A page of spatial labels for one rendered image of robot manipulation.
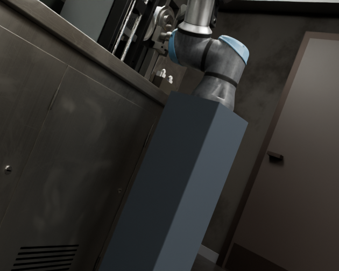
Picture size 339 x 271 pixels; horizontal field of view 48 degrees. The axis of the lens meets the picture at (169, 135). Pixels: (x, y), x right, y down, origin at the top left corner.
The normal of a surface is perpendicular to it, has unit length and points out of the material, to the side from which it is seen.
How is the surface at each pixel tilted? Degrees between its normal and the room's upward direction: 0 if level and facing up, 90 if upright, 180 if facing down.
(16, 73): 90
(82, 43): 90
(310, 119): 90
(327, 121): 90
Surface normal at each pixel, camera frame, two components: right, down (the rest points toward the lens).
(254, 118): -0.58, -0.28
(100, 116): 0.82, 0.30
